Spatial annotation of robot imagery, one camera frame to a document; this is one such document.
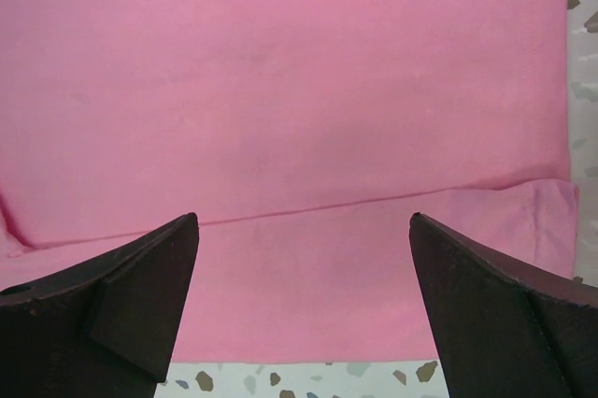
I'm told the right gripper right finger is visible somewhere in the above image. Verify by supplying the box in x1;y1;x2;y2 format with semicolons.
409;213;597;397

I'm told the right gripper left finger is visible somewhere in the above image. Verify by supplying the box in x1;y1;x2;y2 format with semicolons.
1;213;199;397

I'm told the pink t shirt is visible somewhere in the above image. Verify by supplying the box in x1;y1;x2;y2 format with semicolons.
1;0;577;363

